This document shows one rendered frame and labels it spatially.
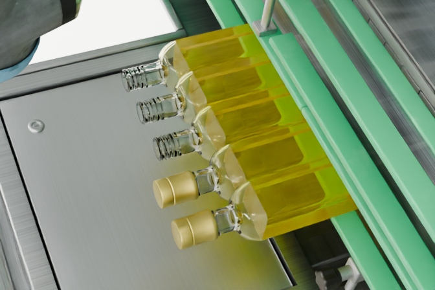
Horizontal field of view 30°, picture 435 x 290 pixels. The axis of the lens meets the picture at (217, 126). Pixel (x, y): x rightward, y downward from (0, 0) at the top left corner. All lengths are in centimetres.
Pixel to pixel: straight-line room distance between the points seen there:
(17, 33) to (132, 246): 45
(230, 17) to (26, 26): 55
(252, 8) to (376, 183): 31
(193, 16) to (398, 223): 60
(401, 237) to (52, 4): 45
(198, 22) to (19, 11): 72
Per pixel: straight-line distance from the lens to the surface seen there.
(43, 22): 67
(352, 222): 100
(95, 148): 113
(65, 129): 115
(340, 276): 97
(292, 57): 101
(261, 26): 105
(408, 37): 94
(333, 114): 96
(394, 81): 92
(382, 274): 97
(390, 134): 87
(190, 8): 136
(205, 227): 90
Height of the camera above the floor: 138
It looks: 19 degrees down
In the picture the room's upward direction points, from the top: 105 degrees counter-clockwise
